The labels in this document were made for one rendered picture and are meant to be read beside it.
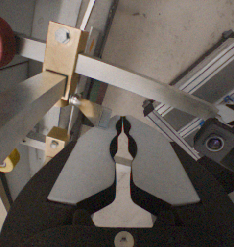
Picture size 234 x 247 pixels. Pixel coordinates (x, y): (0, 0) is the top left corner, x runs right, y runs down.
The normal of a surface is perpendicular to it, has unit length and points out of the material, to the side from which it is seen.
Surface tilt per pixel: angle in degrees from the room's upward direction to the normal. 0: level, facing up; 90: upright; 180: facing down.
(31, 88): 90
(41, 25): 0
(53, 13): 0
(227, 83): 0
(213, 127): 28
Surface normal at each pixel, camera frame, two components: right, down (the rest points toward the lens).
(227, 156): -0.46, 0.34
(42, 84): 0.33, -0.79
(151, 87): -0.03, 0.54
